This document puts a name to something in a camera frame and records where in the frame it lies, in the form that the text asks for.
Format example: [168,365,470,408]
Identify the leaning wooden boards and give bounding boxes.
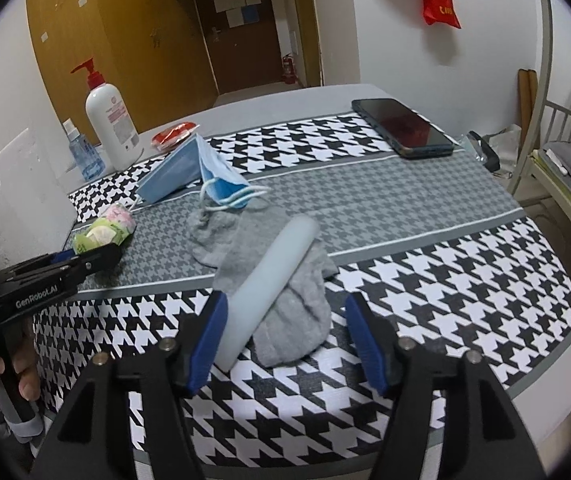
[518,68,539,128]

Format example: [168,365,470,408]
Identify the grey knit sock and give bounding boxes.
[187,205,339,367]

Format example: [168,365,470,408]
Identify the pale white foam cylinder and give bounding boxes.
[218,214,322,372]

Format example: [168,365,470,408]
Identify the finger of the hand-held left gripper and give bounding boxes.
[6,249,77,275]
[73,243,124,281]

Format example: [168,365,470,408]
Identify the small black object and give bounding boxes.
[467,131,501,171]

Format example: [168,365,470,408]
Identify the red snack packet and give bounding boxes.
[152,121,200,152]

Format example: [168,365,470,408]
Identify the blue face mask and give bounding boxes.
[136,134,271,209]

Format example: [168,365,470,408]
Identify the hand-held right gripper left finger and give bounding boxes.
[30,291,230,480]

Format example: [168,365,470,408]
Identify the houndstooth tablecloth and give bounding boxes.
[33,85,571,480]

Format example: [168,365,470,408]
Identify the white lotion pump bottle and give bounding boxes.
[70,57,141,171]

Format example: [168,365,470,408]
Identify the long red plastic bag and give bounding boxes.
[420,0,461,29]

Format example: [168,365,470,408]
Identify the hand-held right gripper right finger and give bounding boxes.
[344,292,541,480]

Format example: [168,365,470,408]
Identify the clear blue spray bottle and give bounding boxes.
[62,119,106,182]

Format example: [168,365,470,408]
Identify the dark brown entry door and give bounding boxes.
[190,0,286,95]

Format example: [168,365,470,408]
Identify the white plastic bag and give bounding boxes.
[480,125,522,178]

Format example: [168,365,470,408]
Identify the black smartphone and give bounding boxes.
[351,98,455,160]

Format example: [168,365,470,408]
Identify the light wooden side door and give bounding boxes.
[290,0,323,88]

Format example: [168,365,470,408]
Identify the wooden wardrobe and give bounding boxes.
[26,0,219,146]

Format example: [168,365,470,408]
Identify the white metal bunk bed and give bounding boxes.
[508,0,571,311]

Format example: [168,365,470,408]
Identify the green pink snack packet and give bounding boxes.
[73,203,136,256]

